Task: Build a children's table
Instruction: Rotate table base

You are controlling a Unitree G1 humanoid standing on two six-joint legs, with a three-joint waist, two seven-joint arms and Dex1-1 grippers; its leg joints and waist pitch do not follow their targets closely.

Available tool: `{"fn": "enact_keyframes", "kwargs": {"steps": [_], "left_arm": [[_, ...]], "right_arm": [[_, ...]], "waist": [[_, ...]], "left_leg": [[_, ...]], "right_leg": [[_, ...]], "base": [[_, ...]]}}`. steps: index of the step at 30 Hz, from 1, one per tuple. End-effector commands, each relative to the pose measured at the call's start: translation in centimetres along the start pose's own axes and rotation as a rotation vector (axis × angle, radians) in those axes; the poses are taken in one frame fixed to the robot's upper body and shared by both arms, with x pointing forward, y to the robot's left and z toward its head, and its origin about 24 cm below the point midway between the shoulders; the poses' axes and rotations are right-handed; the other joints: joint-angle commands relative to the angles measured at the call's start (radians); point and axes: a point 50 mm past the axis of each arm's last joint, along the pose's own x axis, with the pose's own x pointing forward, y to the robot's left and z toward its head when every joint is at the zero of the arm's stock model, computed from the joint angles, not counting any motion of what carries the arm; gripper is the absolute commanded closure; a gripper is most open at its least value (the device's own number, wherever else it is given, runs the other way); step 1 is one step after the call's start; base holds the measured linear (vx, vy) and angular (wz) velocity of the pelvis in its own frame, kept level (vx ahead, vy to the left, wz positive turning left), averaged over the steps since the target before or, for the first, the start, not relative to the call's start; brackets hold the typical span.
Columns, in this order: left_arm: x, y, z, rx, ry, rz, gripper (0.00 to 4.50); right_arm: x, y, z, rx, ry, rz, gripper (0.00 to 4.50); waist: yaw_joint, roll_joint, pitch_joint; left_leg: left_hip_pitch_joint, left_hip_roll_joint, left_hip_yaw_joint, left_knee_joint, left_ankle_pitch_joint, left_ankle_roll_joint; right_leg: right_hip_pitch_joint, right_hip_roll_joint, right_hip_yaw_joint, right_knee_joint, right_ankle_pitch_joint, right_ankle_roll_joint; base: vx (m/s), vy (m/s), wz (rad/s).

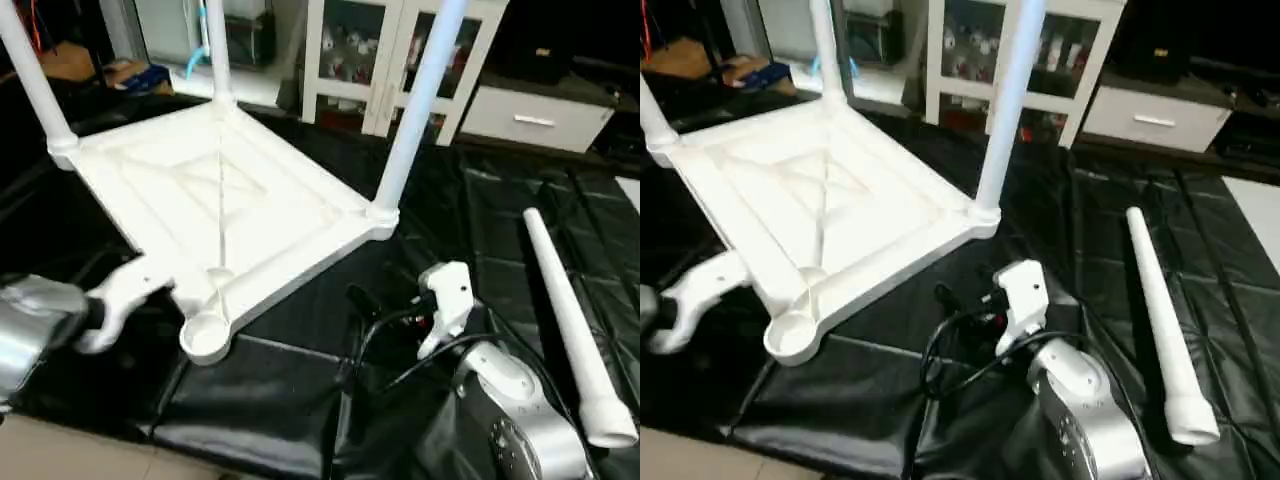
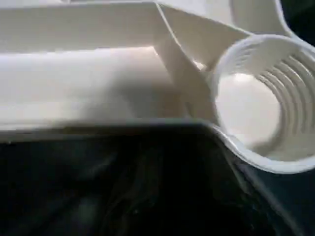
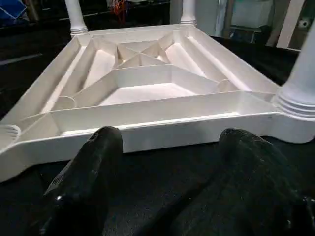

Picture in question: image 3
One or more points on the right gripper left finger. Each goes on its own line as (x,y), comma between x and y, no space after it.
(83,187)

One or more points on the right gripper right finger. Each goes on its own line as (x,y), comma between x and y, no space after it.
(251,191)

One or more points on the white plastic table top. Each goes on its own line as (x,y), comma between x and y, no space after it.
(147,103)

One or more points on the white glass door cabinet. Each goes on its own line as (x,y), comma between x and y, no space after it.
(295,24)

